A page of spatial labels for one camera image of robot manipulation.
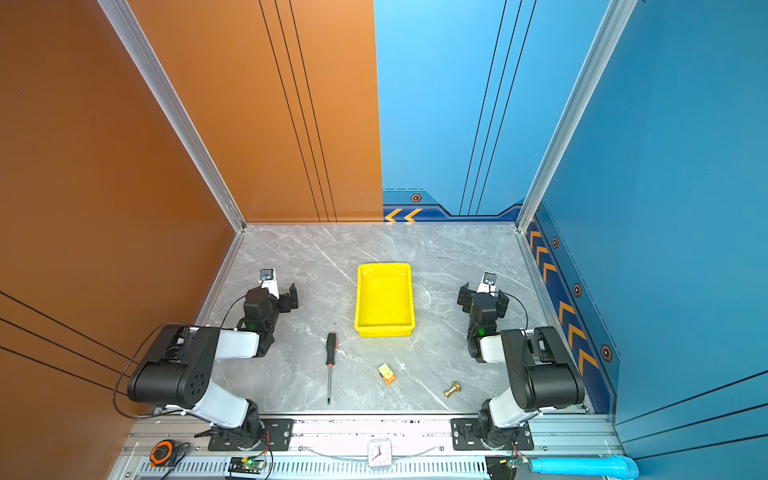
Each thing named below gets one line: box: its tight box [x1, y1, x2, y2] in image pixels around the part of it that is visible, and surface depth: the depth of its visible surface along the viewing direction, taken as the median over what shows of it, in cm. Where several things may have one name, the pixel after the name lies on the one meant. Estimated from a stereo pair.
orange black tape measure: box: [150, 439, 177, 467], surface depth 70 cm
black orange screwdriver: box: [326, 331, 338, 405], surface depth 88 cm
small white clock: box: [367, 438, 393, 468], surface depth 71 cm
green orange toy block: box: [378, 363, 396, 386], surface depth 82 cm
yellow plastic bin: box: [354, 262, 416, 338], surface depth 96 cm
